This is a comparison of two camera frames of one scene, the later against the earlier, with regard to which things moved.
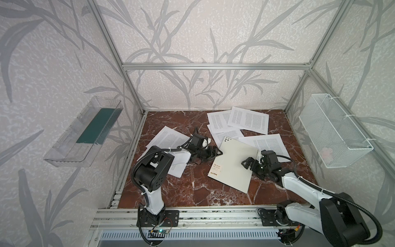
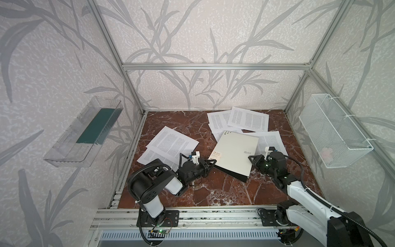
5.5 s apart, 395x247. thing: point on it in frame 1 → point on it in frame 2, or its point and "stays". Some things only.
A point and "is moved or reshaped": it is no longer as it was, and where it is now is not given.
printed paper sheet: x=249 y=120 stays
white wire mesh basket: x=335 y=139 stays
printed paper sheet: x=218 y=121 stays
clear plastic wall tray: x=78 y=144 stays
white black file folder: x=227 y=167 is moved or reshaped
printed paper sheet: x=167 y=138 stays
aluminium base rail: x=192 y=217 stays
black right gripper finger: x=249 y=162 → x=256 y=159
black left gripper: x=208 y=151 → x=201 y=168
